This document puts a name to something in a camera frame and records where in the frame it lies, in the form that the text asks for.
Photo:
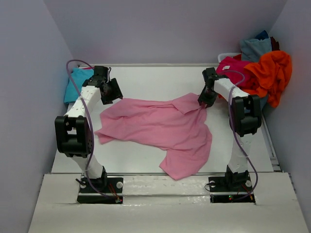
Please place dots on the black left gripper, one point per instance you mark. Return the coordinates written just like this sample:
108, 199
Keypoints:
116, 93

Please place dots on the grey-blue t-shirt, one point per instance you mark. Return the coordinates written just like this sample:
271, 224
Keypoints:
253, 49

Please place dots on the maroon t-shirt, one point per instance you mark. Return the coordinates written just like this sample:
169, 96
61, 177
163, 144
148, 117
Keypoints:
274, 44

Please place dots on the crumpled magenta t-shirt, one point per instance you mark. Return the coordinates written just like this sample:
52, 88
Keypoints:
232, 67

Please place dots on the white laundry basket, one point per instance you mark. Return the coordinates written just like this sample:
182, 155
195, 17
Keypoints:
222, 56

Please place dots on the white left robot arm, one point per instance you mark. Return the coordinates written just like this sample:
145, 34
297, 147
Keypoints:
74, 130

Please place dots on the folded turquoise t-shirt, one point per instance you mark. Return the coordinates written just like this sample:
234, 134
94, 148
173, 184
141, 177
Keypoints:
79, 76

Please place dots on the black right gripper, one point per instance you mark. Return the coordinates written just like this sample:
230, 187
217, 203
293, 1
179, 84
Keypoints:
203, 98

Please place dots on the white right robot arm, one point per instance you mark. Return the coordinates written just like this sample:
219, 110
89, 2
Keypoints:
244, 120

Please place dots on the crumpled orange t-shirt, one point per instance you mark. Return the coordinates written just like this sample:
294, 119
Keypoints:
269, 76

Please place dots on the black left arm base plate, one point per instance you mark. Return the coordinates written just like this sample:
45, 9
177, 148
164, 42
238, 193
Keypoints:
109, 194

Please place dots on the dark blue t-shirt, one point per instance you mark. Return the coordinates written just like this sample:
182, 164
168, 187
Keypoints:
262, 35

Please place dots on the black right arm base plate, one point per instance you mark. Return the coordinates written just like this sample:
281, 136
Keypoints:
220, 192

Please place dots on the light pink t-shirt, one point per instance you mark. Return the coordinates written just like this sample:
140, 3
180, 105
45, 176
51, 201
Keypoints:
176, 126

